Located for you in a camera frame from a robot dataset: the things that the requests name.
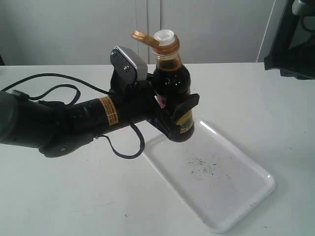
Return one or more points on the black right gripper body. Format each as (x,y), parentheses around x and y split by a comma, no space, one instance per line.
(297,62)

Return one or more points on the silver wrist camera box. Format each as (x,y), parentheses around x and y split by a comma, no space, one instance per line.
(128,65)

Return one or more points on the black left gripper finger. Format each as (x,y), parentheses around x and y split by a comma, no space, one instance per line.
(185,105)

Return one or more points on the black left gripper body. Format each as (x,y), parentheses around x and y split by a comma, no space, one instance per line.
(135,101)

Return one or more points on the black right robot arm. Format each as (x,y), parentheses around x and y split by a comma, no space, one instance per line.
(294,15)

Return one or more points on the dark soy sauce bottle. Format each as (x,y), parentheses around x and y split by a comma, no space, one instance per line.
(171,78)

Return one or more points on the white rectangular plastic tray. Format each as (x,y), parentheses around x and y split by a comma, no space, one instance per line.
(211,175)

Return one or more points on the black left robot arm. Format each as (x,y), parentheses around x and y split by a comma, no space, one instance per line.
(57,129)

